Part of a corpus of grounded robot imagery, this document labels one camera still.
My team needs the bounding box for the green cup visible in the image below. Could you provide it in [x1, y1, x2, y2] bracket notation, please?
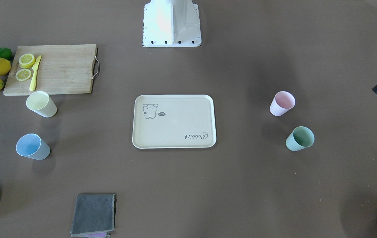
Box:
[285, 126, 315, 151]

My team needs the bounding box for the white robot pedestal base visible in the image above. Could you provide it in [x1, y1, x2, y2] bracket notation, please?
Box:
[142, 0, 202, 47]

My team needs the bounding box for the blue cup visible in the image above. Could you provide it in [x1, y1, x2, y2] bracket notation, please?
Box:
[15, 134, 51, 160]

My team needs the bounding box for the lemon slice upper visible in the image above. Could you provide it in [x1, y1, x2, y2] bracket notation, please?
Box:
[18, 53, 36, 69]

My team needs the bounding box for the grey folded cloth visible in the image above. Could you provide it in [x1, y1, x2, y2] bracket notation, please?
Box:
[70, 193, 116, 238]

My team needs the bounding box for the lemon slice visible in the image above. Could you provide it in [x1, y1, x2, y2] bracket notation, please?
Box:
[18, 53, 36, 69]
[15, 69, 32, 82]

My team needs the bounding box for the cream rabbit tray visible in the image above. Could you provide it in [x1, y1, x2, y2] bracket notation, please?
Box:
[132, 95, 217, 149]

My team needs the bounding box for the bamboo cutting board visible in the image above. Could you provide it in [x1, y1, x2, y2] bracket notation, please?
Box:
[3, 45, 99, 96]

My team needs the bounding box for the green lime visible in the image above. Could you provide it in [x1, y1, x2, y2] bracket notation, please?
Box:
[0, 47, 12, 60]

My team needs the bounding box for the yellow plastic knife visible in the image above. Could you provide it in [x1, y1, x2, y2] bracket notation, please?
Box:
[29, 55, 42, 91]

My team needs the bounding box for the pale yellow cup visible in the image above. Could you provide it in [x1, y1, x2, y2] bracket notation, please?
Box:
[26, 91, 57, 118]

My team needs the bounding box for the pink cup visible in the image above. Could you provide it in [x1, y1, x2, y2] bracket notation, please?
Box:
[269, 91, 296, 116]

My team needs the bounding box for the lemon slice lower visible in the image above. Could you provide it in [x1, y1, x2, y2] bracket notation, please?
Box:
[15, 69, 32, 82]

